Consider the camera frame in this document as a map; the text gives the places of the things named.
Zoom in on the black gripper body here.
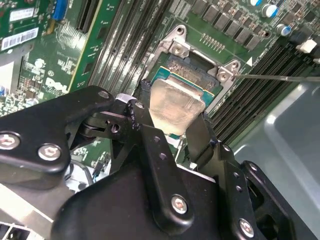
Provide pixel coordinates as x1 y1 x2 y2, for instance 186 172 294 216
51 164 238 240

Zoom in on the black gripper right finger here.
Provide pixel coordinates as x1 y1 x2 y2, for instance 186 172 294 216
186 112 303 240

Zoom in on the metal locking lever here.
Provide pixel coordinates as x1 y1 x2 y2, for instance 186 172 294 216
232 74 320 83

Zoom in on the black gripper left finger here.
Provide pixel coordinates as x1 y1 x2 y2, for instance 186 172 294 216
0 79 195 235

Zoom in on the silver CPU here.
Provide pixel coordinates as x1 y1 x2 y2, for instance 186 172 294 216
148 66 216 137

